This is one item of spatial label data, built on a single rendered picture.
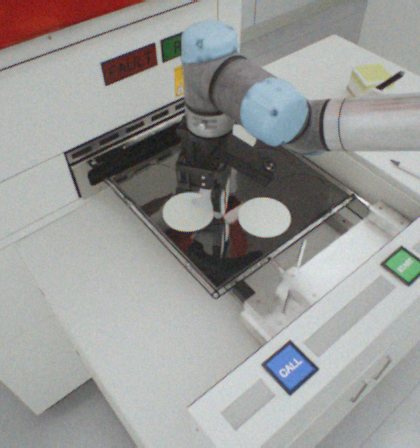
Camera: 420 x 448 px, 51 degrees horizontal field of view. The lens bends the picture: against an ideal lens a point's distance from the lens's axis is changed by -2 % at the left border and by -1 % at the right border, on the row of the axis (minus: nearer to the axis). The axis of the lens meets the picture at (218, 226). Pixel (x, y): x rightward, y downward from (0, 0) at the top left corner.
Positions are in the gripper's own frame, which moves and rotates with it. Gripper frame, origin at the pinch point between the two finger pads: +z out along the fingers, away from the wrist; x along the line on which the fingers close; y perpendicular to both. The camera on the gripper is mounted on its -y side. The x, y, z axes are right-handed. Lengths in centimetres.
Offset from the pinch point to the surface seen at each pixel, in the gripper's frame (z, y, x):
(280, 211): 1.3, -10.5, -4.4
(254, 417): -4.8, -13.4, 36.3
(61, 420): 91, 49, 25
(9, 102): -20.4, 35.8, 2.7
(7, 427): 91, 65, 32
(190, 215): 1.2, 6.0, 1.1
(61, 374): 69, 46, 17
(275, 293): 3.3, -12.7, 12.8
